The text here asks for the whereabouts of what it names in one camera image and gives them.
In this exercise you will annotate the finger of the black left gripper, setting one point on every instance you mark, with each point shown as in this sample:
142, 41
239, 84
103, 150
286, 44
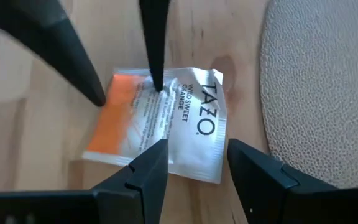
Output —
57, 53
155, 46

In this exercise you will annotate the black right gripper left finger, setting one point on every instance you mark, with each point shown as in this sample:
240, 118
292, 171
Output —
141, 193

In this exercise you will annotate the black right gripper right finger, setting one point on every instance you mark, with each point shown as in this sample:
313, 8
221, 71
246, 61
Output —
259, 186

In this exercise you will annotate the round grey table mat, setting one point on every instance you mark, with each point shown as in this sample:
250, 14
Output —
322, 93

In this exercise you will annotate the white orange Tazo tea packet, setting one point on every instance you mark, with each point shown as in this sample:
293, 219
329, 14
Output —
197, 149

